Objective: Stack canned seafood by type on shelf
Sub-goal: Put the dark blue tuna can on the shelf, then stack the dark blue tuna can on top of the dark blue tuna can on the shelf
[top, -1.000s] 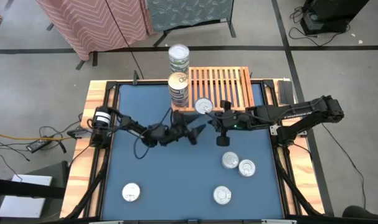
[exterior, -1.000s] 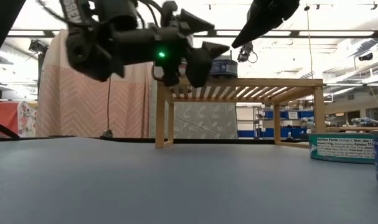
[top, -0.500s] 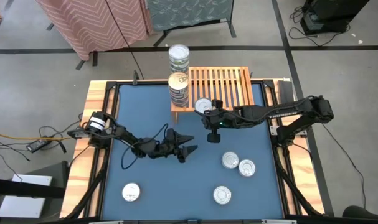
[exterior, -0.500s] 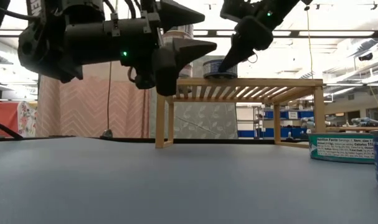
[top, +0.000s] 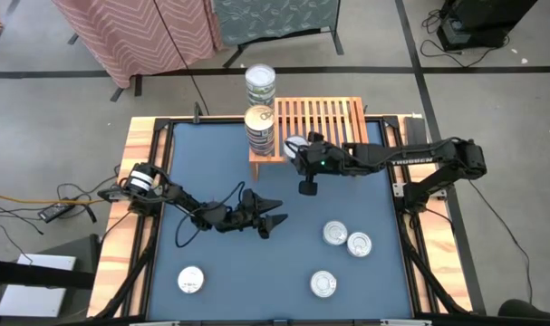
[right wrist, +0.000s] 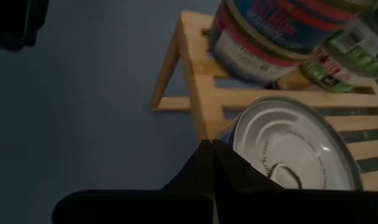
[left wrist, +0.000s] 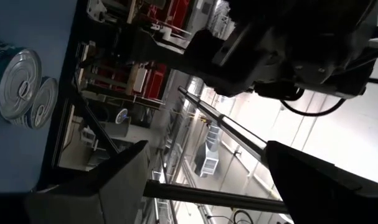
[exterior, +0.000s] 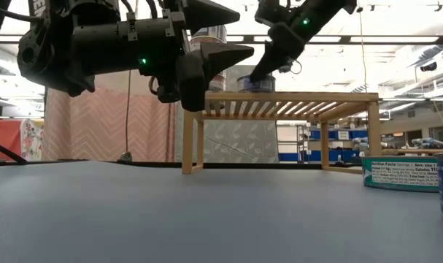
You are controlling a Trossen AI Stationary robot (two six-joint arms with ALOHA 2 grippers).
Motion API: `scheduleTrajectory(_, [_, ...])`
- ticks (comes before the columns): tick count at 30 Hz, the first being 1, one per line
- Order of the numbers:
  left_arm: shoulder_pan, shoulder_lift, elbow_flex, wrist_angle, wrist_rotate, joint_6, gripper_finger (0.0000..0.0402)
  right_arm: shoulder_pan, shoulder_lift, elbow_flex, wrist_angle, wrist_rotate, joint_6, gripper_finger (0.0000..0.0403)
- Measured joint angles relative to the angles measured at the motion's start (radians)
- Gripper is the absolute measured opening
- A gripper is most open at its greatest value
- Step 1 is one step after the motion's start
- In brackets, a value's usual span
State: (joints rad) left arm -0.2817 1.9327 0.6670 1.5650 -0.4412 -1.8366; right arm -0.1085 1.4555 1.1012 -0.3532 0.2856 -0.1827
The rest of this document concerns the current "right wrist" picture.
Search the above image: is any wooden slatted shelf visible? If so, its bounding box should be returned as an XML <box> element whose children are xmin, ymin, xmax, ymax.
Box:
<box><xmin>150</xmin><ymin>11</ymin><xmax>378</xmax><ymax>192</ymax></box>

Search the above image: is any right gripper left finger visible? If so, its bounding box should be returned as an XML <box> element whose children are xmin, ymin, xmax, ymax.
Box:
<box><xmin>162</xmin><ymin>139</ymin><xmax>214</xmax><ymax>224</ymax></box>

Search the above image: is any blue table mat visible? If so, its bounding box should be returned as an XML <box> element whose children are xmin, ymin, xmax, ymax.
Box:
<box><xmin>0</xmin><ymin>0</ymin><xmax>378</xmax><ymax>224</ymax></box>

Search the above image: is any blue tuna can silver lid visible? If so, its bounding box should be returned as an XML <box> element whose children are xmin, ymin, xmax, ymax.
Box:
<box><xmin>219</xmin><ymin>95</ymin><xmax>364</xmax><ymax>191</ymax></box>

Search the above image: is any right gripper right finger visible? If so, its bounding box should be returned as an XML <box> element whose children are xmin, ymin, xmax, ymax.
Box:
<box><xmin>211</xmin><ymin>139</ymin><xmax>288</xmax><ymax>224</ymax></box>

